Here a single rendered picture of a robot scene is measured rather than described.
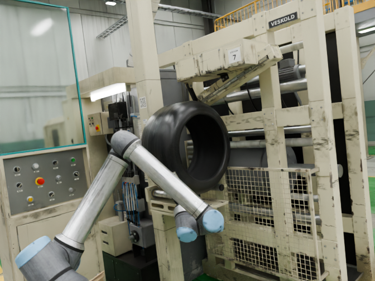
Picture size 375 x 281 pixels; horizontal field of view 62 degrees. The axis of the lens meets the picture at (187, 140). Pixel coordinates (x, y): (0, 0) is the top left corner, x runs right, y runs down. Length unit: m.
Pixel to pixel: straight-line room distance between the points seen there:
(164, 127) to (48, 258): 0.85
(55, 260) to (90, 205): 0.30
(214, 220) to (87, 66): 10.67
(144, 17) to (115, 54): 10.06
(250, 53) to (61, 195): 1.52
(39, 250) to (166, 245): 1.06
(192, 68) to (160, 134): 0.62
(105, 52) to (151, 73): 10.00
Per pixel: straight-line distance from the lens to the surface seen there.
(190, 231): 1.49
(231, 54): 1.95
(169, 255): 2.31
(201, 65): 2.12
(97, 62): 11.93
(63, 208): 2.25
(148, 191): 2.08
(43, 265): 1.41
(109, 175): 1.57
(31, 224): 2.20
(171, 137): 1.73
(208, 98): 2.25
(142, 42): 2.20
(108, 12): 12.65
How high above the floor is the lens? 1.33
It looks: 3 degrees down
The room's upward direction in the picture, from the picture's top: 7 degrees counter-clockwise
